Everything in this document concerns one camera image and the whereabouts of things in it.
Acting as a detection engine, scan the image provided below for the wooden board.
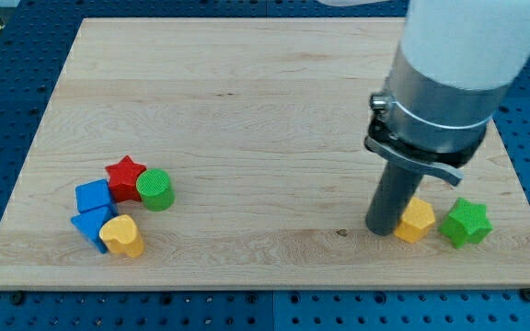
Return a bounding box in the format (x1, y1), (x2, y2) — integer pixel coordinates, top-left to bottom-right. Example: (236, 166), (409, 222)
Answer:
(0, 18), (530, 291)

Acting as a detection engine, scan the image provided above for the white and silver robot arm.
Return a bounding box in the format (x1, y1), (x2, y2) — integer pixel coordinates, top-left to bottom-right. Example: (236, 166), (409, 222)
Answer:
(365, 0), (530, 185)

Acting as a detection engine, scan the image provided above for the yellow hexagon block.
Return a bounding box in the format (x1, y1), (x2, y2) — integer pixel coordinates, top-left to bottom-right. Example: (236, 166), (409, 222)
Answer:
(393, 197), (435, 243)

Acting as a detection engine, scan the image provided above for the red star block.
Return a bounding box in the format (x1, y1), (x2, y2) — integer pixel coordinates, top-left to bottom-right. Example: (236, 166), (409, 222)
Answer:
(105, 155), (146, 202)

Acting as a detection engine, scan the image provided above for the blue cube block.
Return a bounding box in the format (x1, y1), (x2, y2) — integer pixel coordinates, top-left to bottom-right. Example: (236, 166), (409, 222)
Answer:
(75, 179), (118, 215)

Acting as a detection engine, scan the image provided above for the green star block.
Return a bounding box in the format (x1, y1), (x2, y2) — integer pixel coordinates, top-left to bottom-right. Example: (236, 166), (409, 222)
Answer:
(438, 197), (493, 248)

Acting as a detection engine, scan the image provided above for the green cylinder block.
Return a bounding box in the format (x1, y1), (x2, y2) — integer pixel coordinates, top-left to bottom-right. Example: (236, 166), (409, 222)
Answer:
(136, 168), (175, 211)

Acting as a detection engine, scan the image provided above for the blue triangle block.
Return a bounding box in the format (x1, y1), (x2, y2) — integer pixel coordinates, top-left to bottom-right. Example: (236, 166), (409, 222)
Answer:
(71, 207), (113, 254)

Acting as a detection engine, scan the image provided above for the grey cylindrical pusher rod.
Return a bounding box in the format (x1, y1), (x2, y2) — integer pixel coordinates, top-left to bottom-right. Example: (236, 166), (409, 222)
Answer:
(365, 163), (422, 236)

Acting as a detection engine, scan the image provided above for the yellow heart block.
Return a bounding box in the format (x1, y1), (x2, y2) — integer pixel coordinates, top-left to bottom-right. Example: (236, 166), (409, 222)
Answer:
(98, 214), (145, 258)

